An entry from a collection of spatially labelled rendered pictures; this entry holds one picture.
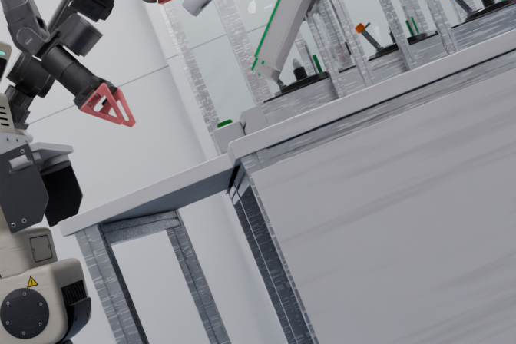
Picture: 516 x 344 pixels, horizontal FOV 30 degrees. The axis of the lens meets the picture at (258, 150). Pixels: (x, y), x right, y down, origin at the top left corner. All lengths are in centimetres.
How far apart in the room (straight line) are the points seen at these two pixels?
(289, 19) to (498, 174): 52
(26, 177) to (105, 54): 274
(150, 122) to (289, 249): 312
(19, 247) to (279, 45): 68
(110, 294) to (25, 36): 52
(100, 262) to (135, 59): 292
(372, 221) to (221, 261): 305
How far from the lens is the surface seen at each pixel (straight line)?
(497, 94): 164
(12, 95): 237
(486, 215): 162
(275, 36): 186
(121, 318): 184
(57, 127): 475
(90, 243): 183
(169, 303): 465
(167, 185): 177
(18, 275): 206
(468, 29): 226
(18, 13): 193
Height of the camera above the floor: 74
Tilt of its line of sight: 3 degrees up
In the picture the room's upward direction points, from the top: 22 degrees counter-clockwise
